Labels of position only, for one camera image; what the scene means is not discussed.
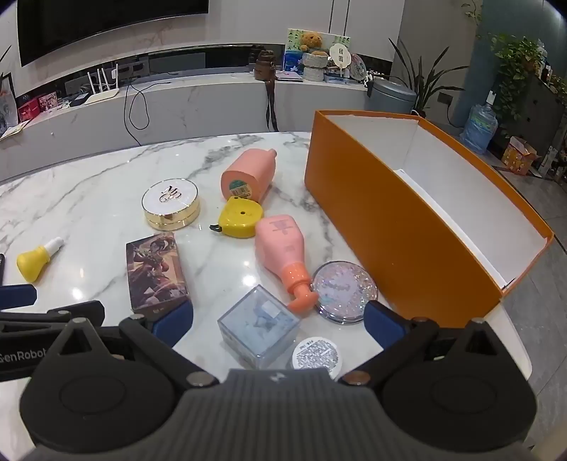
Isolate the black television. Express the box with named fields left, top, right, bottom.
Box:
left=17, top=0, right=210, bottom=68

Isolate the gold round compact case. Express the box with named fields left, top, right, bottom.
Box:
left=142, top=177, right=201, bottom=231

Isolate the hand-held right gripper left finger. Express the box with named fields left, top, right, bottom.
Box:
left=49, top=300, right=220, bottom=391

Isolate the orange printed cardboard carton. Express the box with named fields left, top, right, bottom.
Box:
left=501, top=137, right=542, bottom=177

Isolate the bamboo painting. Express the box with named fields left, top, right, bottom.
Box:
left=283, top=29, right=350, bottom=72

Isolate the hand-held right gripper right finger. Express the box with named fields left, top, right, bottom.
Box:
left=339, top=300, right=517, bottom=387

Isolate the blue water jug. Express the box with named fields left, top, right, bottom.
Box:
left=461, top=91, right=500, bottom=154

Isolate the clear plastic cube box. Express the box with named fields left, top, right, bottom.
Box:
left=217, top=285, right=302, bottom=371

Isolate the round paper fan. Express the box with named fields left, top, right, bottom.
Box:
left=329, top=42, right=353, bottom=78

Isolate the glitter round compact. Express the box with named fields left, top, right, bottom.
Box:
left=311, top=261, right=378, bottom=324

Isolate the brown bag with strap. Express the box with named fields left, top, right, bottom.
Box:
left=248, top=50, right=281, bottom=132

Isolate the black cable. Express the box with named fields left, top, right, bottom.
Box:
left=124, top=80, right=173, bottom=147

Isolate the brown teddy bear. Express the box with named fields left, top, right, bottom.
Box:
left=299, top=32, right=329, bottom=56

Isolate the long-leaf potted plant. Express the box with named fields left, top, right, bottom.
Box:
left=389, top=38, right=468, bottom=120

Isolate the yellow tape measure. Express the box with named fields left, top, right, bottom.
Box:
left=209, top=197, right=265, bottom=240

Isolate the grey woven pot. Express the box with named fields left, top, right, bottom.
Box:
left=303, top=52, right=329, bottom=81

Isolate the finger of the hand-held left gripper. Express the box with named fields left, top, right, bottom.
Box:
left=0, top=284, right=106, bottom=338

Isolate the small yellow bottle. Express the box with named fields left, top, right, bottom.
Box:
left=17, top=237, right=65, bottom=283

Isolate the white marble TV console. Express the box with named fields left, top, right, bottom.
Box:
left=0, top=73, right=377, bottom=182

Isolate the trailing green pothos plant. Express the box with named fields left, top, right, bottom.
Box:
left=478, top=33, right=548, bottom=134

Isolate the grey trash bin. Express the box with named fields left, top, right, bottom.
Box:
left=364, top=76, right=418, bottom=117

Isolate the orange cardboard box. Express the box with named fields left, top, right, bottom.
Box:
left=304, top=110, right=555, bottom=316

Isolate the wide pink bottle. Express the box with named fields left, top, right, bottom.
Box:
left=220, top=148, right=277, bottom=204

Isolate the dark grey cabinet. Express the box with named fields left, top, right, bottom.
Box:
left=509, top=75, right=567, bottom=182

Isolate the white round jar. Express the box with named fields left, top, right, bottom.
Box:
left=291, top=337, right=344, bottom=382

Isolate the pink pump bottle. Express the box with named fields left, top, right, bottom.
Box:
left=254, top=216, right=320, bottom=313

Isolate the white router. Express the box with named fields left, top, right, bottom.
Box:
left=84, top=64, right=121, bottom=106

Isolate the printed card box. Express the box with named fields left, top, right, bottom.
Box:
left=126, top=231, right=191, bottom=313

